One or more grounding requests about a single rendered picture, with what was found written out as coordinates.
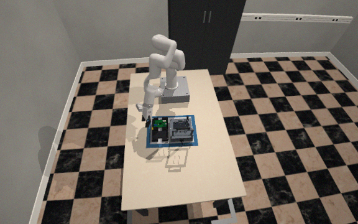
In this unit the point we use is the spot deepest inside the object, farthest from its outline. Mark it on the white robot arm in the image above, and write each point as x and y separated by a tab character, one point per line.
171	60

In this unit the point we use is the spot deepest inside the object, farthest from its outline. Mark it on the green circuit board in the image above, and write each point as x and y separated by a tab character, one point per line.
160	123

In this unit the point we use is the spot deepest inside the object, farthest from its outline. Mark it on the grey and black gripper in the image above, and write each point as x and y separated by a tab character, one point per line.
147	115

